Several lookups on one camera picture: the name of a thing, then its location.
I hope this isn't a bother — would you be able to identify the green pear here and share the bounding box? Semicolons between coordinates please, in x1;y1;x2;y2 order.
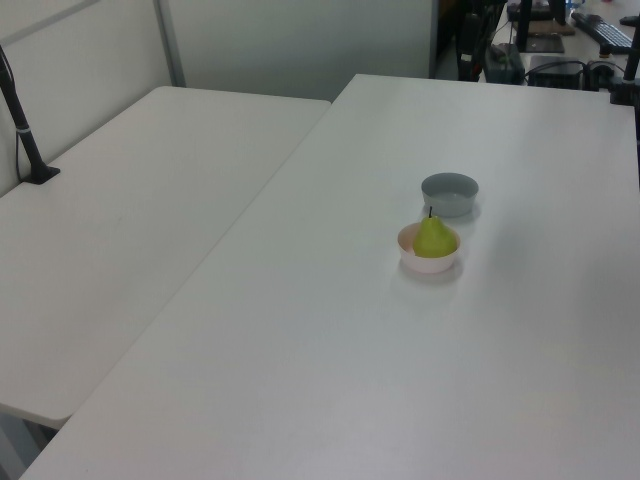
412;205;460;260

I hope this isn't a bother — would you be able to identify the pink bowl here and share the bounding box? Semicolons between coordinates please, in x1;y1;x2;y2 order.
397;222;462;274

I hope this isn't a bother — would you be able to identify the grey bowl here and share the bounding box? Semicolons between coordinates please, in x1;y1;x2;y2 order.
420;172;480;218

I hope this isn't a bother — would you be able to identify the white side table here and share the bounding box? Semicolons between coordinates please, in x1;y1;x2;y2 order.
0;85;333;480

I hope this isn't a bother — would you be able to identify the black hanging bag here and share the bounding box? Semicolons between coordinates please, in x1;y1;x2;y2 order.
453;11;487;82

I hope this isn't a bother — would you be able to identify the grey green device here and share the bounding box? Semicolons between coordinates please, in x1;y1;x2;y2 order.
481;42;525;85

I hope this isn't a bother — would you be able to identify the black equipment box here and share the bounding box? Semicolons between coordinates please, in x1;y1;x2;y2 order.
524;54;588;91

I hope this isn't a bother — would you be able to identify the grey flat pad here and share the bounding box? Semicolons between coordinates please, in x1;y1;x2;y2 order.
521;36;567;55

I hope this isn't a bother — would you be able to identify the black computer keyboard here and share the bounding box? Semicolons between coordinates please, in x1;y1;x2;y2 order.
571;11;634;49

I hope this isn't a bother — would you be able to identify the aluminium partition post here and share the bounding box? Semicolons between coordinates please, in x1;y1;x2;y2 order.
153;0;188;89

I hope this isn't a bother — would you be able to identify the black monitor stand post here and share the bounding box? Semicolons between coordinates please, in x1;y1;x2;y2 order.
516;0;535;52

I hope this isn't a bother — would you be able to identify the black camera pole with base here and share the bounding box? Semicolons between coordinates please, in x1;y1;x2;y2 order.
0;44;62;186

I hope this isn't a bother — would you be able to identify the black clamped camera stand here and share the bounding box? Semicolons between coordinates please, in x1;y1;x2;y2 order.
608;28;640;108

